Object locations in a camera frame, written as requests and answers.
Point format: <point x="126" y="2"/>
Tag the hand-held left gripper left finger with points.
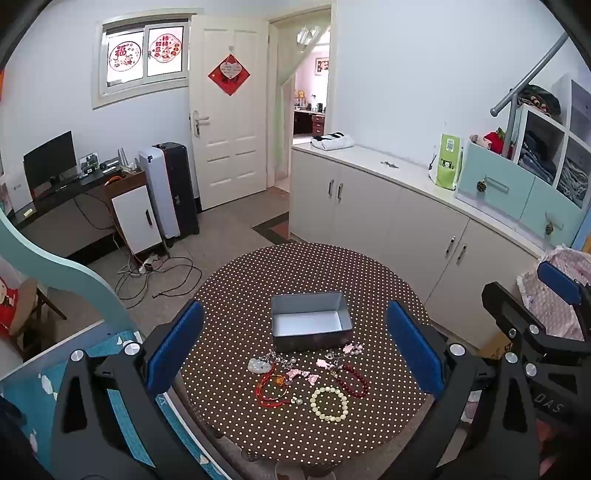
<point x="178" y="341"/>

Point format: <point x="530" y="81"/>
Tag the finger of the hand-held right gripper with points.
<point x="503" y="304"/>
<point x="558" y="281"/>

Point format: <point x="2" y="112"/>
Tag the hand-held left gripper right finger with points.
<point x="415" y="350"/>

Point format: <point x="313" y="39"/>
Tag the white jade pendant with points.
<point x="259" y="365"/>

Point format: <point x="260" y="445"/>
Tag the grey metal tin box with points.
<point x="309" y="323"/>

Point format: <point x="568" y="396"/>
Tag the pink bow charm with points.
<point x="295" y="373"/>

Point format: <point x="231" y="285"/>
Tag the pink patterned cloth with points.
<point x="554" y="318"/>

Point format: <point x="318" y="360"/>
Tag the cardboard box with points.
<point x="496" y="346"/>

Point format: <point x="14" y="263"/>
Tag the pinecone drawer ornament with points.
<point x="481" y="186"/>
<point x="549" y="228"/>

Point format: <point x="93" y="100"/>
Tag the white power strip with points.
<point x="147" y="263"/>

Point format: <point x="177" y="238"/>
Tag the folded grey clothes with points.
<point x="575" y="177"/>

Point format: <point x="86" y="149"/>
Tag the teal drawer unit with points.
<point x="503" y="177"/>

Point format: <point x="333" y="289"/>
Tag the brown polka dot tablecloth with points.
<point x="277" y="277"/>

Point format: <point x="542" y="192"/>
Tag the folded blue clothes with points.
<point x="535" y="157"/>

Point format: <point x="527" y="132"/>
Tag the small white cabinet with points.
<point x="134" y="217"/>

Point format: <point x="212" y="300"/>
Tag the white cubby shelf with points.
<point x="567" y="134"/>

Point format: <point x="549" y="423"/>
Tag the long white sideboard cabinet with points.
<point x="369" y="207"/>

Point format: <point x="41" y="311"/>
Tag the green paper bag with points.
<point x="445" y="161"/>

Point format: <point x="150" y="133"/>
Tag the wooden stool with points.
<point x="27" y="300"/>

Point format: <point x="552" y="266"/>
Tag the red plush toy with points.
<point x="496" y="138"/>

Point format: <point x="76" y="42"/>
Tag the white air cooler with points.
<point x="154" y="184"/>

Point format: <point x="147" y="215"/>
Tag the blue patterned mat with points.
<point x="27" y="397"/>

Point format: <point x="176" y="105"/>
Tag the black desk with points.
<point x="60" y="217"/>

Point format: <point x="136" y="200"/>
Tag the red cartoon pillow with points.
<point x="7" y="304"/>

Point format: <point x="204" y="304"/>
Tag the small metal keys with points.
<point x="389" y="164"/>

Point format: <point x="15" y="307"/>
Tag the dark bundled clothes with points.
<point x="538" y="99"/>

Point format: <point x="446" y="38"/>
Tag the white router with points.
<point x="122" y="158"/>

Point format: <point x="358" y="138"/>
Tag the grey metal railing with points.
<point x="531" y="76"/>

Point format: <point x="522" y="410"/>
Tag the white panel door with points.
<point x="231" y="138"/>

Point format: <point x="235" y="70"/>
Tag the black computer monitor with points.
<point x="48" y="159"/>

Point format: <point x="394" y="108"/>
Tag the folded white black cloth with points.
<point x="332" y="141"/>

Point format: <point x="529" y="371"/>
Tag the dark wooden cabinet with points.
<point x="307" y="122"/>

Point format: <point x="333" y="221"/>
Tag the white framed window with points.
<point x="127" y="81"/>

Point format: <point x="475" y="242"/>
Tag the red diamond door decoration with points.
<point x="228" y="74"/>

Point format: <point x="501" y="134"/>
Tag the round red window sticker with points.
<point x="123" y="55"/>
<point x="165" y="46"/>

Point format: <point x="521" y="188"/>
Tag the light teal curved bed frame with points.
<point x="69" y="272"/>

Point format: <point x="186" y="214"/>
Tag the framed wall picture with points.
<point x="322" y="64"/>

